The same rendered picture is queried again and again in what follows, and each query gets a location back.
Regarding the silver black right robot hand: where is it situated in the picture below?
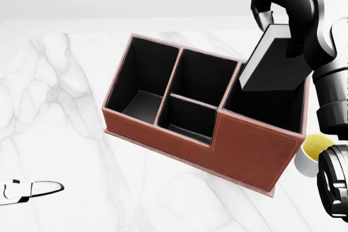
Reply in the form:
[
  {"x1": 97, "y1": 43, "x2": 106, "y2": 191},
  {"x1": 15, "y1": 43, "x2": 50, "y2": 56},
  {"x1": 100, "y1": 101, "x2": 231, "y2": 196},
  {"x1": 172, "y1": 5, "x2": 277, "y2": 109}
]
[{"x1": 250, "y1": 0, "x2": 348, "y2": 73}]

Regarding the black book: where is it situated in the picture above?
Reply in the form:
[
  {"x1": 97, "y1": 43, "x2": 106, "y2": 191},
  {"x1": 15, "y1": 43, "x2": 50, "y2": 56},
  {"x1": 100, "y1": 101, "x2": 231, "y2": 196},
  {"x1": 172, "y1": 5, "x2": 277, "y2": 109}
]
[{"x1": 238, "y1": 24, "x2": 314, "y2": 92}]

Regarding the red-brown desk caddy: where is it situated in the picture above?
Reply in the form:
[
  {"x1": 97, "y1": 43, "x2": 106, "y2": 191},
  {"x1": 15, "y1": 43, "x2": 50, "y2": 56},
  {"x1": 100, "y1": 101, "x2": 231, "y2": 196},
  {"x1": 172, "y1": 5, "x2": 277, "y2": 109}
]
[{"x1": 102, "y1": 33, "x2": 311, "y2": 198}]

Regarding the white mug yellow inside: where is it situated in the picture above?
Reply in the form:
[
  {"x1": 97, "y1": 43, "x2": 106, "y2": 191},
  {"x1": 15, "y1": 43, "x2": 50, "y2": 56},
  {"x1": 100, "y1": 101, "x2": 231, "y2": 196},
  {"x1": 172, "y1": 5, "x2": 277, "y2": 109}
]
[{"x1": 294, "y1": 133, "x2": 338, "y2": 177}]

